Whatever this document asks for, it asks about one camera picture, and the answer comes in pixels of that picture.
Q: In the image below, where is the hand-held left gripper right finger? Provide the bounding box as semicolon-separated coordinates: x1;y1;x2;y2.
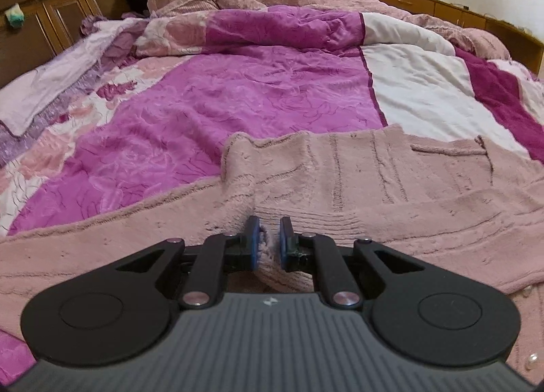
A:
278;216;426;311

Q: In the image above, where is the magenta and white patchwork quilt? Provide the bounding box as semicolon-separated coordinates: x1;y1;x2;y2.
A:
0;5;544;376

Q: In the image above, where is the lilac cloth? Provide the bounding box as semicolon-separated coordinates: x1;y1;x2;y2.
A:
0;17;149;138

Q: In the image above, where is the wooden window cabinet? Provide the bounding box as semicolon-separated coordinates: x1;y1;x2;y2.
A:
342;0;544;78

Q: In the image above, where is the brown wooden headboard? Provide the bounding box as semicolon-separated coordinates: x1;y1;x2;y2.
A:
0;0;167;90

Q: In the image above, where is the pink knitted sweater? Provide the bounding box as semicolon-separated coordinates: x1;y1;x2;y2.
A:
0;123;544;381

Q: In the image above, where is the teal and white tissue pack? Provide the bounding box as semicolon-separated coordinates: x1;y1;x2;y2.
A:
4;3;26;30

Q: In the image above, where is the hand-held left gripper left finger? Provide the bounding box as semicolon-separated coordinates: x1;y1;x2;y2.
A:
115;216;261;310

